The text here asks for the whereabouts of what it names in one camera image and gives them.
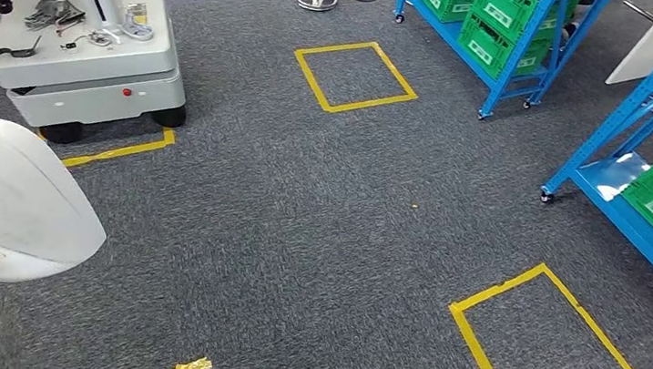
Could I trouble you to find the white curved shell part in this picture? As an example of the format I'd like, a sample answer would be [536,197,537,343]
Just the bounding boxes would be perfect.
[0,118,118,294]

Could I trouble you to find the black hook-shaped part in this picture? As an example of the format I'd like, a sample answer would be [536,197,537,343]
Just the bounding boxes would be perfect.
[0,30,44,64]

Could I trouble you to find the small electronic part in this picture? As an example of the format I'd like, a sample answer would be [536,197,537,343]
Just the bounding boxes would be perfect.
[59,26,115,56]

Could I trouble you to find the yellow floor tape outline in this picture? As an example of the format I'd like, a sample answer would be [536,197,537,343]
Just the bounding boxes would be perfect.
[34,114,179,179]

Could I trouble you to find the dark gripper parts pile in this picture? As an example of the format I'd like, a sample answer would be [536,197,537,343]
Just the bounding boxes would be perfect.
[22,0,88,39]

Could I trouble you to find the white desk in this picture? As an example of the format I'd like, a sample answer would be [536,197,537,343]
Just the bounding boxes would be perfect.
[606,0,653,91]

